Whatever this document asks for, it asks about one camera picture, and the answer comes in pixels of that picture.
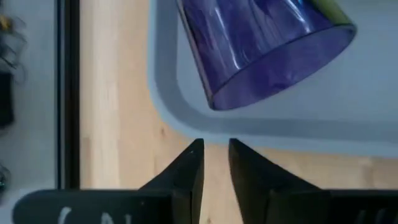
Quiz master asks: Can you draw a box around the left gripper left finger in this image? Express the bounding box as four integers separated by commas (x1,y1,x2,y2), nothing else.
11,138,205,224

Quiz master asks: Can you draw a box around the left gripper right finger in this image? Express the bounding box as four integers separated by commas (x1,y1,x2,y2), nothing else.
228,138,398,224

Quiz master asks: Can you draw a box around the purple plastic cup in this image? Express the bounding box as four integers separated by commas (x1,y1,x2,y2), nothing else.
175,0,358,111

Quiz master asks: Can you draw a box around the lime green plate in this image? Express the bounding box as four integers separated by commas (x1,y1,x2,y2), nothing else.
310,0,354,26

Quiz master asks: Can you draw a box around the grey plastic tray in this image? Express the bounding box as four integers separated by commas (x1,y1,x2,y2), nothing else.
148,0,398,158

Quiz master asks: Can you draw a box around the black aluminium table frame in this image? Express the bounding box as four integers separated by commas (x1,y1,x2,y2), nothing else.
55,0,81,190

